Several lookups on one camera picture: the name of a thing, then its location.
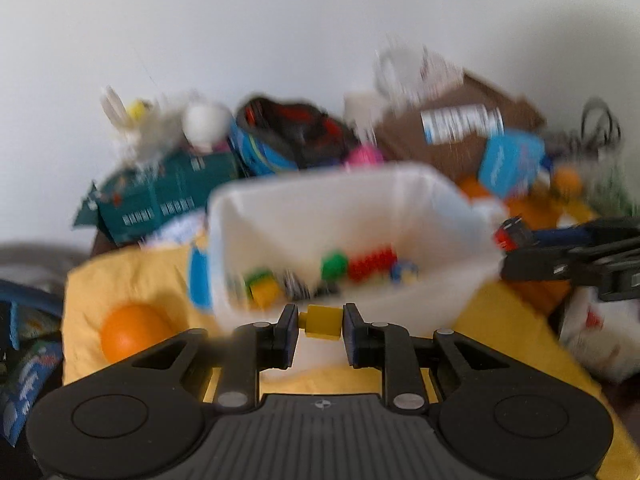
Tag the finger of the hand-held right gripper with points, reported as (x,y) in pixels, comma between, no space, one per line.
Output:
(600,230)
(545,264)

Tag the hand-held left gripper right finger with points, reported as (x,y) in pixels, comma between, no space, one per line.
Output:
(355,340)

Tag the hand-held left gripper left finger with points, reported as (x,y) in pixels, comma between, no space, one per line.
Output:
(287,337)

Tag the small yellow building block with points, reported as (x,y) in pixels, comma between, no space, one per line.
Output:
(324,321)

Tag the red and black toy piece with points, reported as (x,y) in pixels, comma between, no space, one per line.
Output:
(511,234)

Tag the white plastic bin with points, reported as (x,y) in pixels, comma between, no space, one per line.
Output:
(310,220)

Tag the clear bag with green print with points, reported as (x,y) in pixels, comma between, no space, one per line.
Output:
(607,185)

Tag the orange box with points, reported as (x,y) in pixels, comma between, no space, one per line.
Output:
(535,212)

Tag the black and white toy piece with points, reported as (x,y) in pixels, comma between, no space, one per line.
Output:
(297,285)

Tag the green and yellow building block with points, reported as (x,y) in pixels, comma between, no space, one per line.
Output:
(262,287)

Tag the white carton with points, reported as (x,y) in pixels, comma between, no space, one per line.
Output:
(600,335)

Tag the green round building block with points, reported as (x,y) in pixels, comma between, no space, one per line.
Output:
(334,267)

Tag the red building block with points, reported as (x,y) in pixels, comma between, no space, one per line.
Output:
(372,265)

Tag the blue and yellow toy piece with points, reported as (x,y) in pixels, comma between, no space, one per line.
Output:
(404,271)

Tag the light blue carton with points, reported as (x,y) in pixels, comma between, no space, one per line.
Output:
(510,162)

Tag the yellow cloth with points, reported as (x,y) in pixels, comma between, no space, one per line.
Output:
(150,280)

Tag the brown cardboard box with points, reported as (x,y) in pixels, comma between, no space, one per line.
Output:
(410,145)

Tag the blue bicycle helmet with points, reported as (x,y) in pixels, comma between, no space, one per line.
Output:
(265,155)

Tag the pink plastic toy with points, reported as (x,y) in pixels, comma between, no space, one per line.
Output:
(364,156)

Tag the green wipes pack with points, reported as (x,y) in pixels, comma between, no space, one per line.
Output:
(165,195)

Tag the white paper cup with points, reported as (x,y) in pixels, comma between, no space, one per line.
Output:
(362,110)

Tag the white bowl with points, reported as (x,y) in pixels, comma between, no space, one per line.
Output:
(205,122)

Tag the clear plastic bag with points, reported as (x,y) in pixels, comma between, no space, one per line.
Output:
(410,75)

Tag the white plastic bag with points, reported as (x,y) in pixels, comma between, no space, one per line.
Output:
(145,130)

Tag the grey cloth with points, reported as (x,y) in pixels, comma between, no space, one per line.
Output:
(35,262)

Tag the patterned woven bag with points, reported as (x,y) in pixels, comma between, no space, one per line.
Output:
(25,375)

